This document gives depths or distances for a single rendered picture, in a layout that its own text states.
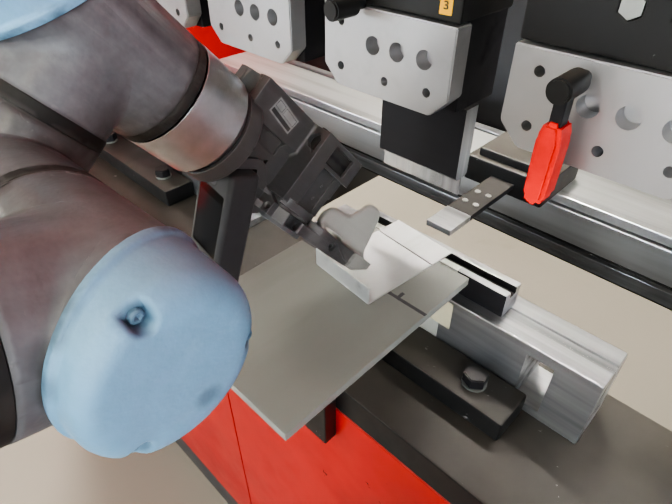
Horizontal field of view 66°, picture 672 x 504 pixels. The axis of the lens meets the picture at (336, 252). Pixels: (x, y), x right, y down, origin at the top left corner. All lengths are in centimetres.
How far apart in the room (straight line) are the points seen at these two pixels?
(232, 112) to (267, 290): 25
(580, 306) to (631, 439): 153
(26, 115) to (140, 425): 16
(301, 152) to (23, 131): 19
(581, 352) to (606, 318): 158
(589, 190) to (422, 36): 42
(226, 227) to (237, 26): 33
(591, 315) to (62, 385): 204
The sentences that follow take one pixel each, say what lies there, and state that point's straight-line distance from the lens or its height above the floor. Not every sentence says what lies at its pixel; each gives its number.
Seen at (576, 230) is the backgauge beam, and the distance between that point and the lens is 79.
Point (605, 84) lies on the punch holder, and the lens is 41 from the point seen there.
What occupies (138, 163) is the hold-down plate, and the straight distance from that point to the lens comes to 103.
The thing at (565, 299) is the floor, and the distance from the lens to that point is 217.
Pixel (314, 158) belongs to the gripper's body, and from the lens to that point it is 39.
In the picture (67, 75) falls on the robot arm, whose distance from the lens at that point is 29.
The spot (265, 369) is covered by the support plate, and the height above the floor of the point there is 100.
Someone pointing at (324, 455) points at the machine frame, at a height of 70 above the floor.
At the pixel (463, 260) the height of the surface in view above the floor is 100.
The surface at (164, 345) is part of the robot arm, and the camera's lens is 17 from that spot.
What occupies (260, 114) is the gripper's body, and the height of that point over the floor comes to 122.
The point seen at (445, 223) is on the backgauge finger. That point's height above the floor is 100.
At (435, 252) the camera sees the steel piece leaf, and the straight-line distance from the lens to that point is 60.
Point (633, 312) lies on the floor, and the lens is 223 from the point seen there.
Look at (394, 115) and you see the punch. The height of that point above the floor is 115.
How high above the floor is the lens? 137
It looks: 38 degrees down
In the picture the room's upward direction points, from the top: straight up
